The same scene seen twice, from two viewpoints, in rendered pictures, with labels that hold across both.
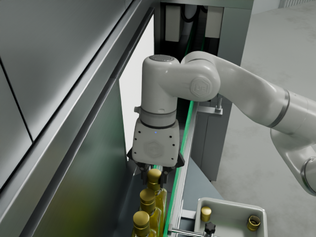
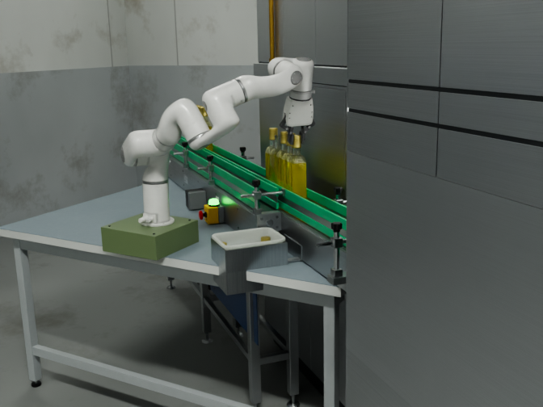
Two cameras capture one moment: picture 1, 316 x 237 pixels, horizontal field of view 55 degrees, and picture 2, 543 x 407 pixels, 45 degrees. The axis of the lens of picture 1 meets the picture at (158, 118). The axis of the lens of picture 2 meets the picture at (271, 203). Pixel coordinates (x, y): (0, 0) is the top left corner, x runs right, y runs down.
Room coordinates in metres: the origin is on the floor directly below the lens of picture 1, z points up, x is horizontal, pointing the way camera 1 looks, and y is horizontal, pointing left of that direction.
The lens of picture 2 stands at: (2.38, -1.33, 1.48)
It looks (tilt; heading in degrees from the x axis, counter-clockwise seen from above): 14 degrees down; 148
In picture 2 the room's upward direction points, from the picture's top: 1 degrees counter-clockwise
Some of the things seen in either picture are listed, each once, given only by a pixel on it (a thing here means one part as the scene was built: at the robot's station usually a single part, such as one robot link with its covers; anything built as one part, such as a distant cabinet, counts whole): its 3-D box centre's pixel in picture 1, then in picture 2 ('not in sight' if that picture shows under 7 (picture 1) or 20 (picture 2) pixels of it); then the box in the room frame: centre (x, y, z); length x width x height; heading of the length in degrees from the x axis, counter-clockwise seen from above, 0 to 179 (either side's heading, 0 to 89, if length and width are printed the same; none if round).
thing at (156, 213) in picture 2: not in sight; (153, 203); (0.13, -0.42, 0.92); 0.16 x 0.13 x 0.15; 123
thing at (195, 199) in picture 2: not in sight; (195, 199); (-0.31, -0.03, 0.79); 0.08 x 0.08 x 0.08; 78
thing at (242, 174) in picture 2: not in sight; (212, 161); (-0.47, 0.14, 0.93); 1.75 x 0.01 x 0.08; 168
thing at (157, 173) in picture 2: not in sight; (152, 161); (0.13, -0.41, 1.07); 0.13 x 0.10 x 0.16; 84
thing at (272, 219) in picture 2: not in sight; (267, 221); (0.40, -0.09, 0.85); 0.09 x 0.04 x 0.07; 78
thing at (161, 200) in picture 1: (154, 213); (296, 183); (0.44, 0.01, 0.99); 0.06 x 0.06 x 0.21; 78
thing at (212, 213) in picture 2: not in sight; (213, 214); (-0.03, -0.09, 0.79); 0.07 x 0.07 x 0.07; 78
